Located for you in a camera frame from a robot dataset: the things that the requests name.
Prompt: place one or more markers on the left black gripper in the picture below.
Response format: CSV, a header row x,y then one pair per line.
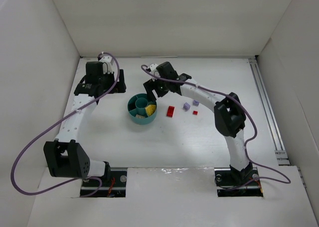
x,y
119,80

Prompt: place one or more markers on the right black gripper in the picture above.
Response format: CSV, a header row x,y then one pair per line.
x,y
154,86

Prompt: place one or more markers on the yellow square lego brick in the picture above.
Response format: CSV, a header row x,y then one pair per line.
x,y
146,109

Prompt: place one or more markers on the long yellow lego plate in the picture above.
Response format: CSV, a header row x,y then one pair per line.
x,y
151,109

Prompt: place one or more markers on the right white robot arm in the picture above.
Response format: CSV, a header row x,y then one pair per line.
x,y
229,117

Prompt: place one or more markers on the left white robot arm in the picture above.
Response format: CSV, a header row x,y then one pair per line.
x,y
65,155

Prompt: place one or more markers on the teal divided round container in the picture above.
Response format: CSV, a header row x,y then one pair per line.
x,y
136,105

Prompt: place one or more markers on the red curved lego brick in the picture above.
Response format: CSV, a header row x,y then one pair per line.
x,y
170,111

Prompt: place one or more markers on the lilac lego brick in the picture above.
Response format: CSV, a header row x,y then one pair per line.
x,y
186,106

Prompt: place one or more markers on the purple lego on red piece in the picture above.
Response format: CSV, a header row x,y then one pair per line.
x,y
195,103

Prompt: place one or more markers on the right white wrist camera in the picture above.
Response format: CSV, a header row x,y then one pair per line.
x,y
152,68

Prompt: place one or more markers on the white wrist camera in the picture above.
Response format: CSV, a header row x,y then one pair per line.
x,y
152,68
107,62

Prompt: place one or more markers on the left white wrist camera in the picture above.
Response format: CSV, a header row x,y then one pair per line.
x,y
107,62

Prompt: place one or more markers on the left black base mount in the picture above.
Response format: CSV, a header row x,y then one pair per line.
x,y
114,188

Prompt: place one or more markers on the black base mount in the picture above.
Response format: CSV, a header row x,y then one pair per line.
x,y
114,188
227,186

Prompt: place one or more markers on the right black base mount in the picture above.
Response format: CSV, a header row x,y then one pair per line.
x,y
227,186

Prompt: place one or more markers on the aluminium side rail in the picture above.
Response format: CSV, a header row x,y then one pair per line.
x,y
280,151

